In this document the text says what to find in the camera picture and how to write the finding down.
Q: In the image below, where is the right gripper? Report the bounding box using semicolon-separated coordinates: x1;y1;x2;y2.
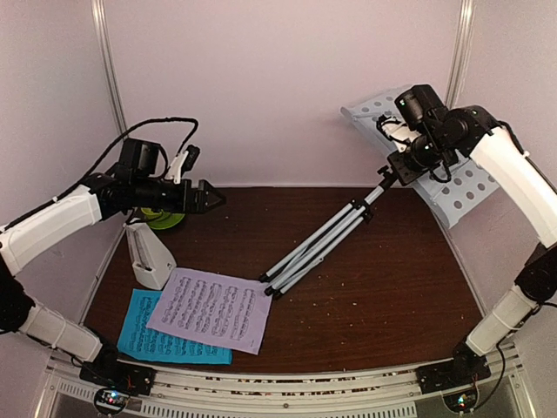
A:
387;125;456;185

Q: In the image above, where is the left aluminium corner post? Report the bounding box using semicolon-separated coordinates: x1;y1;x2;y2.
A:
91;0;128;133

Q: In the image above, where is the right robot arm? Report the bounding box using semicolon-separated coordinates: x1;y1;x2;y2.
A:
376;84;556;385

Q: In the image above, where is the white metronome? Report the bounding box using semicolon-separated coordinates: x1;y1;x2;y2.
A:
124;223;177;291

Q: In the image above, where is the white music stand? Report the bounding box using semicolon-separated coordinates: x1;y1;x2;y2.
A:
259;86;498;298

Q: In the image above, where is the right aluminium corner post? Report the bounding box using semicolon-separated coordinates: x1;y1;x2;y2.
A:
445;0;475;108

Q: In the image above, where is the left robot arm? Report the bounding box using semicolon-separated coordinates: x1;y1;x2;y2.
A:
1;138;226;387

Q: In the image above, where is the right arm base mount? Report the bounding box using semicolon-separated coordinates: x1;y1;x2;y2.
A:
416;342;491;415

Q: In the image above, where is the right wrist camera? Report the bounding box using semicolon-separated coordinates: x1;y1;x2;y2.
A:
376;115;415;152

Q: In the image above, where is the blue sheet music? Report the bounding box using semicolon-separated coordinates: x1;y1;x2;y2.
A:
117;289;232;365

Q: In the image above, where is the aluminium corner post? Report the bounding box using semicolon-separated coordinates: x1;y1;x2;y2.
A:
91;0;128;133
445;0;475;108

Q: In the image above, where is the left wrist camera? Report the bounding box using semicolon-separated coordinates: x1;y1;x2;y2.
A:
164;145;200;184

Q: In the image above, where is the purple sheet music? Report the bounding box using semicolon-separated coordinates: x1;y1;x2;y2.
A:
147;268;272;355

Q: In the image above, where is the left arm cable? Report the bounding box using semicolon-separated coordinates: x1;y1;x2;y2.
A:
86;116;200;175

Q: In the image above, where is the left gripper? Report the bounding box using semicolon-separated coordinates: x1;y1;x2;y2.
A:
133;176;227;214

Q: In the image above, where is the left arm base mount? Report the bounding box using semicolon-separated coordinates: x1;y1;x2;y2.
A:
77;345;156;417

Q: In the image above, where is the green saucer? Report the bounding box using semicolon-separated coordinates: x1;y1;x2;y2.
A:
145;211;185;231

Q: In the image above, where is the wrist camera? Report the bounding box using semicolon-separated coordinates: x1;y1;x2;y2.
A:
376;115;415;152
164;145;200;184

